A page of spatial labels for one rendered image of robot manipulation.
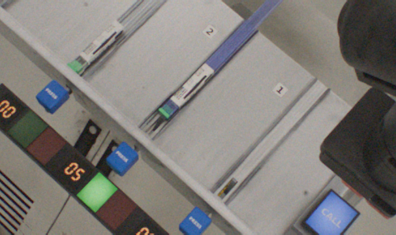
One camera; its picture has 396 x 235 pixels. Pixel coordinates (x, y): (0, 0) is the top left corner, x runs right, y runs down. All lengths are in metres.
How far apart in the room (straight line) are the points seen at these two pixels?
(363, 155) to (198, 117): 0.34
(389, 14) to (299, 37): 1.15
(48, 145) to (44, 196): 0.55
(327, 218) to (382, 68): 0.40
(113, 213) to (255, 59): 0.25
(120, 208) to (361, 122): 0.36
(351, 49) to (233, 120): 0.44
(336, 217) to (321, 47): 0.82
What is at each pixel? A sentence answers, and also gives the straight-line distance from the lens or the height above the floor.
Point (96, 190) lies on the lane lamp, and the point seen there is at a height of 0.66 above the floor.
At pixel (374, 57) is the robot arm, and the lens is 0.44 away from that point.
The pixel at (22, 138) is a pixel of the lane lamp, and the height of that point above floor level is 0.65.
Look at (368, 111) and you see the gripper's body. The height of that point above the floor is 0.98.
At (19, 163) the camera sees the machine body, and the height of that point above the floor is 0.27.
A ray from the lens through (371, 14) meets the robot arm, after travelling 0.44.
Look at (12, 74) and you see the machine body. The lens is 1.38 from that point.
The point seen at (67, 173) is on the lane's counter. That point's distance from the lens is 0.88.
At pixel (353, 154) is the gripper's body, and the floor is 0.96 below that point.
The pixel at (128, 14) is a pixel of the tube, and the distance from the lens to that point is 0.91.
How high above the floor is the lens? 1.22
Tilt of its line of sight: 31 degrees down
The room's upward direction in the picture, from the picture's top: 34 degrees clockwise
